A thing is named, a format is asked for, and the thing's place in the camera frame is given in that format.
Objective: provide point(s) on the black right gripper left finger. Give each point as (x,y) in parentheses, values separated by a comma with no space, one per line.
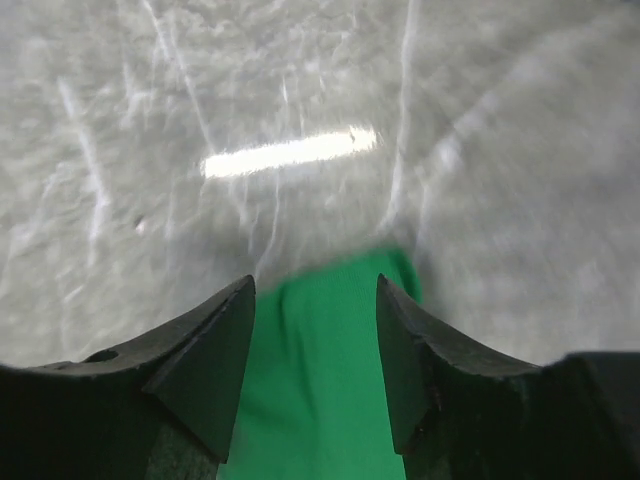
(162,405)

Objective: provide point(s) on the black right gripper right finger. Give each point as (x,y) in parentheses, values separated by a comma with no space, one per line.
(461,410)

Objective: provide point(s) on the green tank top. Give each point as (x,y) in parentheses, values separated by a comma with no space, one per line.
(313,403)

